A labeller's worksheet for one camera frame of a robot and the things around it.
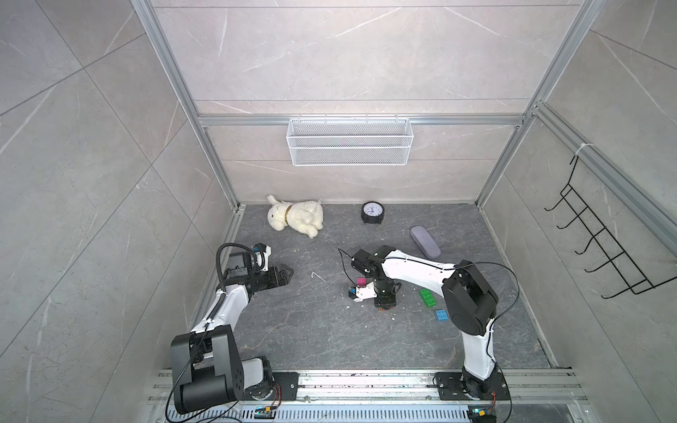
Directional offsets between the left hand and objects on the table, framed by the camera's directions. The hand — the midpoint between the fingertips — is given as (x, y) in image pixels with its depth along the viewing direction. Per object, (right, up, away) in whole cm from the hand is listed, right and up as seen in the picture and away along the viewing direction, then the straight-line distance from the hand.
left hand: (282, 270), depth 89 cm
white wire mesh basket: (+23, +48, +12) cm, 55 cm away
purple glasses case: (+55, +9, +15) cm, 57 cm away
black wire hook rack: (+89, +5, -28) cm, 94 cm away
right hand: (+37, -9, 0) cm, 38 cm away
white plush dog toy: (+6, +19, +12) cm, 23 cm away
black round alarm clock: (+34, +22, +25) cm, 48 cm away
